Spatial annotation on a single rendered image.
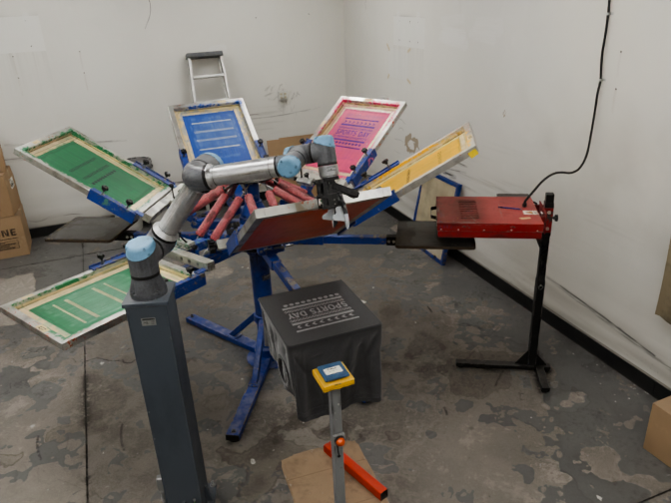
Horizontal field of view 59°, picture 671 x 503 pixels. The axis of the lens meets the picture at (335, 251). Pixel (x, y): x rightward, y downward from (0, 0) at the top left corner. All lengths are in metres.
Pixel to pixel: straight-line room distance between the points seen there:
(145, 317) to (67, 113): 4.46
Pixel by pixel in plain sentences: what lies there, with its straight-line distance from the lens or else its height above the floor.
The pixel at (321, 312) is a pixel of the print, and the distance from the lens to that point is 2.76.
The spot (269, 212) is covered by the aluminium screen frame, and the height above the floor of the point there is 1.54.
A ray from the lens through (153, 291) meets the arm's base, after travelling 2.51.
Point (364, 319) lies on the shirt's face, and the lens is 2.69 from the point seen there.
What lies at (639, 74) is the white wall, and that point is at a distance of 3.76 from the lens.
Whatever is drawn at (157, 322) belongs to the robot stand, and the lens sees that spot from 2.55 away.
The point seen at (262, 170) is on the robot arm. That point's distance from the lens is 2.14.
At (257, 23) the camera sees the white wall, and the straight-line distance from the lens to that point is 6.93.
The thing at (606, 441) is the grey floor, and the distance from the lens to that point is 3.70.
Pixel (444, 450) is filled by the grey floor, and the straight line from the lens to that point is 3.45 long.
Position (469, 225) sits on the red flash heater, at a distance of 3.36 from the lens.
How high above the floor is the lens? 2.33
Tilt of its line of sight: 24 degrees down
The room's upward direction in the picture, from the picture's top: 3 degrees counter-clockwise
